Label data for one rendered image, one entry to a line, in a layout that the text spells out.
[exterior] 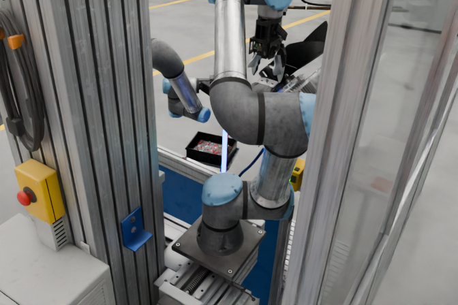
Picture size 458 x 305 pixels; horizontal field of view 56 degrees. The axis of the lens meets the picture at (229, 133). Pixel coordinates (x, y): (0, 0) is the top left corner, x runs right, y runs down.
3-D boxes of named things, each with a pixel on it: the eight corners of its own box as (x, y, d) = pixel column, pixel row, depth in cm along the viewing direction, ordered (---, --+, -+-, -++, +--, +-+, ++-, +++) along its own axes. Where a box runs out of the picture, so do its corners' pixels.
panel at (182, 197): (268, 312, 220) (282, 216, 185) (268, 312, 220) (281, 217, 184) (147, 242, 256) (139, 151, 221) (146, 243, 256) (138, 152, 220)
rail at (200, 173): (292, 218, 184) (294, 203, 180) (288, 223, 181) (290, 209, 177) (135, 147, 224) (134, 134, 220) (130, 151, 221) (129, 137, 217)
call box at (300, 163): (306, 182, 175) (310, 161, 169) (296, 195, 168) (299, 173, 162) (272, 168, 182) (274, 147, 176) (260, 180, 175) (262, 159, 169)
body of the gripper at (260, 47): (247, 56, 131) (250, 17, 125) (261, 47, 137) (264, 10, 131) (269, 62, 128) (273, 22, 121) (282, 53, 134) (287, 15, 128)
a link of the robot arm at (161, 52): (180, 38, 160) (215, 111, 200) (157, 32, 165) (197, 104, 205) (163, 61, 156) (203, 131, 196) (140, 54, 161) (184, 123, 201)
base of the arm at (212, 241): (227, 263, 129) (229, 240, 124) (187, 243, 136) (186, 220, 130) (251, 233, 140) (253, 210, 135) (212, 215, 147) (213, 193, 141)
